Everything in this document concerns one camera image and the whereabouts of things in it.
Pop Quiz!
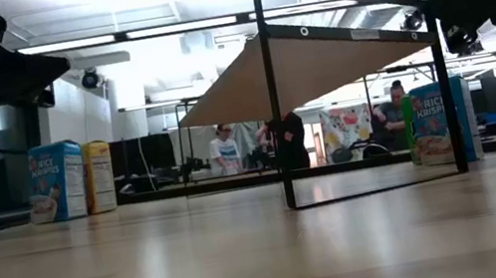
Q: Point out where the blue Rice Krispies cereal box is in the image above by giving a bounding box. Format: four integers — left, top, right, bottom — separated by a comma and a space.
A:
19, 137, 94, 227
405, 73, 486, 170

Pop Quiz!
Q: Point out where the yellow cereal box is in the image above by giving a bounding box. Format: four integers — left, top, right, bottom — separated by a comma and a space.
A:
76, 138, 122, 217

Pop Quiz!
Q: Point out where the green cereal box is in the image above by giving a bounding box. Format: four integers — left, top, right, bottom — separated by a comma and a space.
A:
399, 93, 425, 167

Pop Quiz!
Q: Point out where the person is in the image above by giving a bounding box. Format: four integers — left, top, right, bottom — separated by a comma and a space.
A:
204, 121, 246, 179
253, 109, 312, 175
367, 78, 416, 155

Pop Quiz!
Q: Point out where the black partition panel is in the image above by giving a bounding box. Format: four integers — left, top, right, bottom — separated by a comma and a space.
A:
108, 131, 181, 198

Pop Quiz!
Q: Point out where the long ceiling light strip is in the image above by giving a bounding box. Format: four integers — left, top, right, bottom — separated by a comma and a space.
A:
16, 0, 387, 62

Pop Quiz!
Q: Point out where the colourful patterned cloth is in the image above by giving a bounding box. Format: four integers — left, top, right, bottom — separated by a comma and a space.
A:
318, 102, 379, 165

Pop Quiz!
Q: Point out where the wooden shelf with black frame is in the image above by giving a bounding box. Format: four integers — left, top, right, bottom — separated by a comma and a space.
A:
158, 0, 471, 227

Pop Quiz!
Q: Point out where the thin black background frame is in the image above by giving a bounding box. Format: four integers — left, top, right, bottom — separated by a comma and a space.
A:
170, 97, 217, 189

